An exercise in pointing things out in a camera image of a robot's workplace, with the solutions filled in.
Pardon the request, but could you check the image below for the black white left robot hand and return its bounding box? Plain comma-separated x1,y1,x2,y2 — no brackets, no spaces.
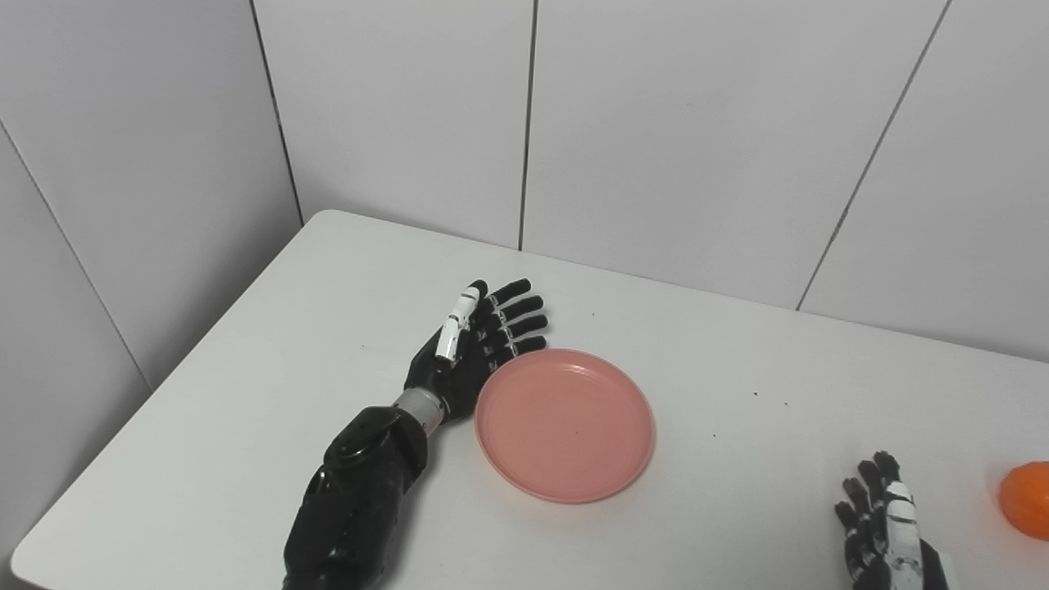
403,279,549,424

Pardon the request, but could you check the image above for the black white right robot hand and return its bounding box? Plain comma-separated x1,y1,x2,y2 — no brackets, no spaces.
834,451,952,590

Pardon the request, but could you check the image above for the pink round plate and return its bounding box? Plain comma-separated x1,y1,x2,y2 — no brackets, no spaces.
475,348,656,505

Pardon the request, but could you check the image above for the orange fruit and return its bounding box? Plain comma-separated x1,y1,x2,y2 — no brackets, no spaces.
999,461,1049,542

